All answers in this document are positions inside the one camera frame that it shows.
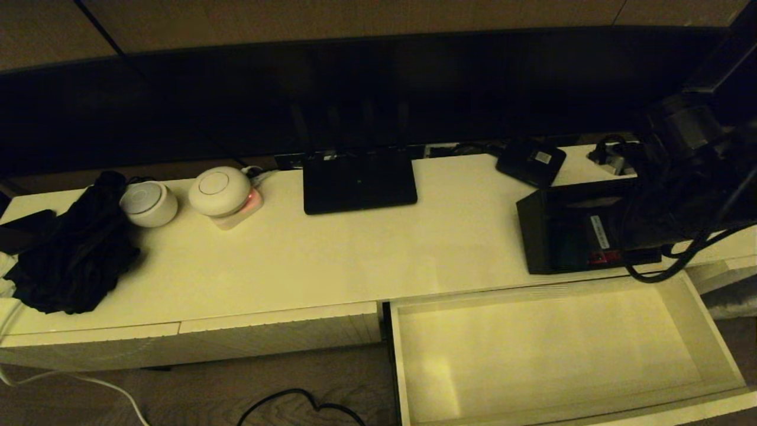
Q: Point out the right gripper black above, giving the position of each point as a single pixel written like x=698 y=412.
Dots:
x=647 y=225

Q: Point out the black compartment organizer box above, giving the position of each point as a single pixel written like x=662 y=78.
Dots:
x=535 y=236

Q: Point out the white pull-out drawer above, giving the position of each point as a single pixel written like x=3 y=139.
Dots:
x=532 y=343

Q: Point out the white low cabinet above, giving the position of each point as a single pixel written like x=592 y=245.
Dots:
x=355 y=254

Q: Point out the red Nescafe coffee sachet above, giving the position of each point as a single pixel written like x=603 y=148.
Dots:
x=603 y=258

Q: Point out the white sachet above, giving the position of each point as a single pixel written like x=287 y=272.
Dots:
x=591 y=203

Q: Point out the grey pleated curtain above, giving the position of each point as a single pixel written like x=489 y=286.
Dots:
x=733 y=305

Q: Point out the small black set-top box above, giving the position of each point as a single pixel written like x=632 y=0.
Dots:
x=531 y=164

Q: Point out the black router with antennas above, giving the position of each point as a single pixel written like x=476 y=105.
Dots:
x=361 y=183

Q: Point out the black power strip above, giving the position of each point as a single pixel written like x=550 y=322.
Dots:
x=290 y=161

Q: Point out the white ribbed cabinet front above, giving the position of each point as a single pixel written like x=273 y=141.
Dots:
x=89 y=349
x=278 y=331

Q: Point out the white base with red light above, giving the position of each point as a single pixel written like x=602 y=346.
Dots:
x=248 y=208

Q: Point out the large white dome device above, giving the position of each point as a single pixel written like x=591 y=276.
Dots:
x=219 y=190

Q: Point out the large black television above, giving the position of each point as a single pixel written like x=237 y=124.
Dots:
x=177 y=106

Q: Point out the small white round device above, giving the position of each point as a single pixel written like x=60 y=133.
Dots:
x=148 y=205

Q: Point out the black cloth pile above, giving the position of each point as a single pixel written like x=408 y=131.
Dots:
x=77 y=254

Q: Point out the black wrist camera with label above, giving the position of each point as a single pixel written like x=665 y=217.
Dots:
x=600 y=232

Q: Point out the dark metal frame bar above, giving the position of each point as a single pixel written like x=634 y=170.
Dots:
x=721 y=59

